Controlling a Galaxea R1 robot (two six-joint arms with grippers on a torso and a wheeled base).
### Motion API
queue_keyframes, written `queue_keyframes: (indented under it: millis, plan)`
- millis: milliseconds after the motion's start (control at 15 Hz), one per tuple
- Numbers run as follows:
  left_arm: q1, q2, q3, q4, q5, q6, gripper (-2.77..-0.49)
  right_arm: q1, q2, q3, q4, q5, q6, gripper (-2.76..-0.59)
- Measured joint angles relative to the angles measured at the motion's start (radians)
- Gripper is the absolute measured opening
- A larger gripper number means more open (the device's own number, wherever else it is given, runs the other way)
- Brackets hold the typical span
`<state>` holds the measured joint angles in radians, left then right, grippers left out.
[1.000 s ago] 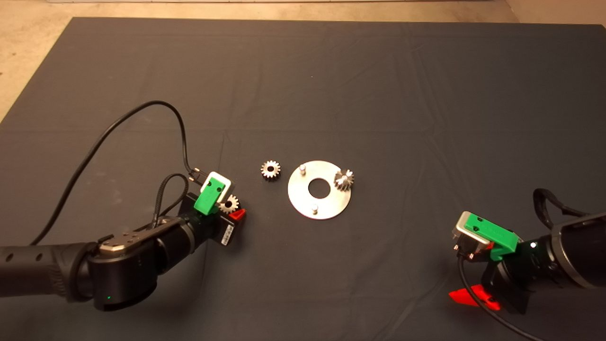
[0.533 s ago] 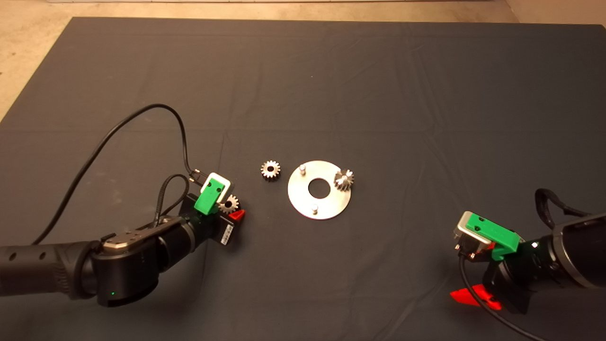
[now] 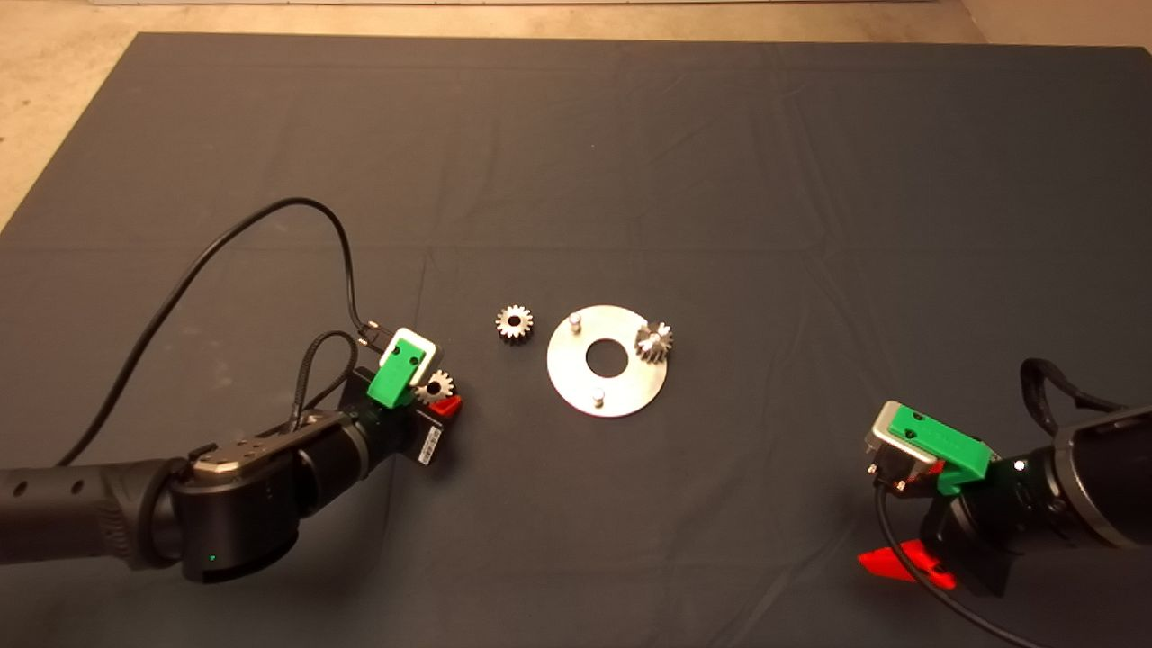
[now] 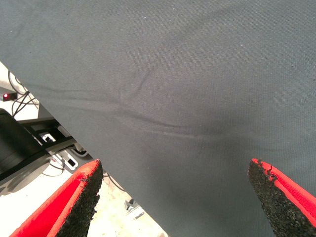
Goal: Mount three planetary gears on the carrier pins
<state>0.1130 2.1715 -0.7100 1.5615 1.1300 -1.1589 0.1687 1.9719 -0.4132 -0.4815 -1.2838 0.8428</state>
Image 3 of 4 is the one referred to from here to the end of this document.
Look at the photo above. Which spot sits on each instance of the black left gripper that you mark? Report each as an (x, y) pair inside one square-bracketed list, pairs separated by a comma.
[(418, 436)]

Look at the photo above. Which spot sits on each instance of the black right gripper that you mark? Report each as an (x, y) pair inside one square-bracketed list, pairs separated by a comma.
[(981, 540)]

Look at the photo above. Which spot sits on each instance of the steel planetary gear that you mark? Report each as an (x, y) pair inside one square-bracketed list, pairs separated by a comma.
[(523, 330), (654, 346), (441, 380)]

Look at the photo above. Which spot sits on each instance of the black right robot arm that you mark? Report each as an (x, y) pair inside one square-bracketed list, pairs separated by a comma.
[(1102, 481)]

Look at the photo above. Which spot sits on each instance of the round metal carrier plate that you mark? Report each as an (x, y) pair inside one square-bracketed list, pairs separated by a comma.
[(621, 396)]

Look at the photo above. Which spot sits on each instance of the dark grey table cloth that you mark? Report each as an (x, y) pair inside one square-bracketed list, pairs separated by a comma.
[(576, 135)]

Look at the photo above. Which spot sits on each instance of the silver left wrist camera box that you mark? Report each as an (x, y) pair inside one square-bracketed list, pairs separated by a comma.
[(432, 360)]

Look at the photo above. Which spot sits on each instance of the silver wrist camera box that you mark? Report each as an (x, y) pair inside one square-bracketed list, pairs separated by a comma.
[(432, 360), (891, 450)]

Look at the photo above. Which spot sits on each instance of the green left camera mount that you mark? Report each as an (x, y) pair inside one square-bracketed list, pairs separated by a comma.
[(393, 378)]

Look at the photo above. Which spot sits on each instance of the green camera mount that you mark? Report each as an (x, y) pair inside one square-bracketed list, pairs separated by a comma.
[(949, 445), (393, 378)]

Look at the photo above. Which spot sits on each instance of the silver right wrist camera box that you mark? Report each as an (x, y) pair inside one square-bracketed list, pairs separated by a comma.
[(891, 450)]

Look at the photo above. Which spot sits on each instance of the green right camera mount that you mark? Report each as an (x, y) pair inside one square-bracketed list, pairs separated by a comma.
[(949, 445)]

